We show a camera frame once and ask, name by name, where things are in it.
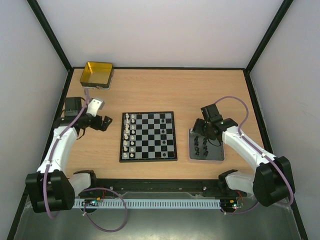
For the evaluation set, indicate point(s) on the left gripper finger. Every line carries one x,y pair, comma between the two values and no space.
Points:
104,126
107,120

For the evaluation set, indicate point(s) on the black frame post left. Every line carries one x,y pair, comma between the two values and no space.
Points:
39,14

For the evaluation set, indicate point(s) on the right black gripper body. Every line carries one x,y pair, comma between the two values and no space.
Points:
200,127

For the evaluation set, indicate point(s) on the pink tray of black pieces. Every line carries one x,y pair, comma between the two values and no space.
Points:
204,150

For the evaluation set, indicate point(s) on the white slotted cable duct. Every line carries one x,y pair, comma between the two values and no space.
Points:
148,204

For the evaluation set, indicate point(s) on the black frame post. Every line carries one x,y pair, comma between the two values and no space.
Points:
277,19
39,14

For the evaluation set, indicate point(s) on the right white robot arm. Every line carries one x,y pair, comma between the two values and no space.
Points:
272,178

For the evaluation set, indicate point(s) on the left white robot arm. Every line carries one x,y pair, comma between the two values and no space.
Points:
49,189

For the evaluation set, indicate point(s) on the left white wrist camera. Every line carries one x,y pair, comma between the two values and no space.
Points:
94,106

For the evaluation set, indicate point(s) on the black and grey chessboard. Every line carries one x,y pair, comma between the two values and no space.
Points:
144,134

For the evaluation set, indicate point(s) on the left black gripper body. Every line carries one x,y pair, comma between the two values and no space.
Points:
92,125

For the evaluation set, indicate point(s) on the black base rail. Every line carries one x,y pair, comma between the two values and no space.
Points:
203,187

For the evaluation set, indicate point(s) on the yellow metal tin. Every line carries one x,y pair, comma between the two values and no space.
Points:
97,75

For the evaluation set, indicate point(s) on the black frame post right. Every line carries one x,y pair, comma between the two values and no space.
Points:
277,19

